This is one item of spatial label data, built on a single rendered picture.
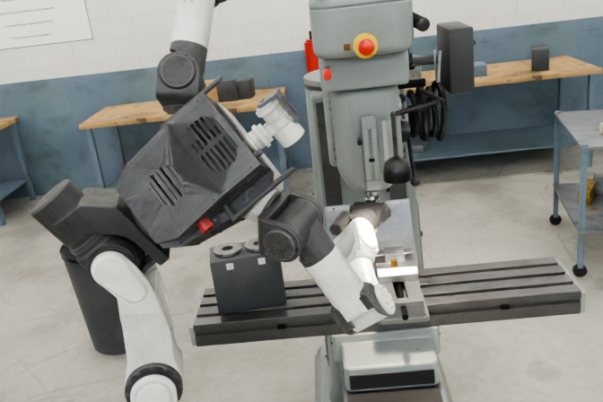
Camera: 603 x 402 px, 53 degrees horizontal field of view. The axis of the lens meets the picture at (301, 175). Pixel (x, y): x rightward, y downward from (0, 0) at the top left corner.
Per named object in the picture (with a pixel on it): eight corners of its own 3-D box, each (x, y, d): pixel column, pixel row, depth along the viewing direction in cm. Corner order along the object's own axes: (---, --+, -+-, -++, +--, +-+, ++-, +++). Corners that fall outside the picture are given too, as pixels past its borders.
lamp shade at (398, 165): (396, 186, 155) (394, 162, 153) (378, 179, 161) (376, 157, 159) (416, 178, 159) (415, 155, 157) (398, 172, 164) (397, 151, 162)
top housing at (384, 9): (418, 51, 150) (415, -16, 145) (313, 63, 152) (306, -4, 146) (395, 31, 194) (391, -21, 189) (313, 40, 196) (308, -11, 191)
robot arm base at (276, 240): (288, 276, 135) (304, 241, 129) (240, 246, 138) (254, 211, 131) (315, 240, 147) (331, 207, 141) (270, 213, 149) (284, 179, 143)
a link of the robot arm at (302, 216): (321, 266, 132) (284, 217, 130) (292, 278, 138) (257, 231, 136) (340, 238, 142) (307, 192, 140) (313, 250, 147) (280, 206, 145)
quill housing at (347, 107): (409, 191, 176) (403, 83, 166) (338, 198, 177) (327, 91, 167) (400, 170, 194) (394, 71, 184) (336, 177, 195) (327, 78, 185)
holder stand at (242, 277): (286, 303, 195) (279, 248, 189) (219, 315, 193) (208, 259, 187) (283, 285, 207) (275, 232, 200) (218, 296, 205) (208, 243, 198)
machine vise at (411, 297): (430, 321, 177) (428, 288, 173) (379, 325, 178) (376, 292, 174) (414, 265, 210) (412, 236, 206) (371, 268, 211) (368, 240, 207)
